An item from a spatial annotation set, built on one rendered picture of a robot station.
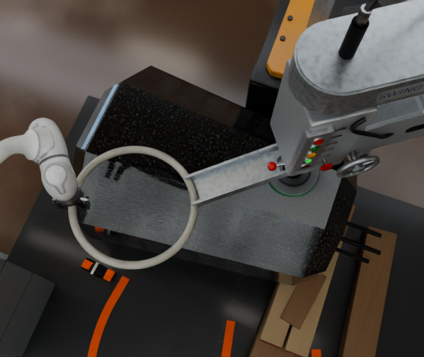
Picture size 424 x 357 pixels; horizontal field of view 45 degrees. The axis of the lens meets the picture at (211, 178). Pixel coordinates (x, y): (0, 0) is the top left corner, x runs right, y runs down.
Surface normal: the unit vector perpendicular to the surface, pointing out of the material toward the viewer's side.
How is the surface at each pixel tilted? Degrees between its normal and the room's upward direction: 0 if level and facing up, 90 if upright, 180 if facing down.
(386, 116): 4
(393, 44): 0
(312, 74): 0
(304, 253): 45
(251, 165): 16
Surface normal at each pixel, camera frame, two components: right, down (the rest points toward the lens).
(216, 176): -0.25, -0.25
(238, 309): 0.01, -0.33
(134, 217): -0.22, 0.40
